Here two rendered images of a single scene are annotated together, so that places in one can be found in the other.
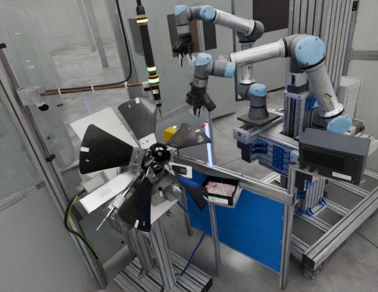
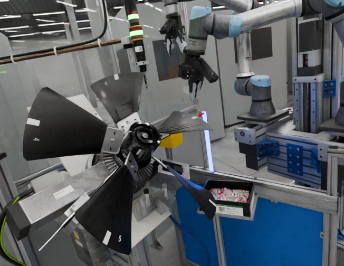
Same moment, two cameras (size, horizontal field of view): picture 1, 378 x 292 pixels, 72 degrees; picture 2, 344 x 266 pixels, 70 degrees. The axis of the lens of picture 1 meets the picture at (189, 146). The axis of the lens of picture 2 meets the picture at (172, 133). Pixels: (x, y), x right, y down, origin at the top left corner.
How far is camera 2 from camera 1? 0.49 m
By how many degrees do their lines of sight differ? 12
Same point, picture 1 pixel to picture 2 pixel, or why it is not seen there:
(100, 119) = not seen: hidden behind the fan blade
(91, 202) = (38, 206)
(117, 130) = not seen: hidden behind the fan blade
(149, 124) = (131, 102)
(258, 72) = (243, 99)
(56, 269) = not seen: outside the picture
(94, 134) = (50, 102)
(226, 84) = (213, 108)
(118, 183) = (84, 181)
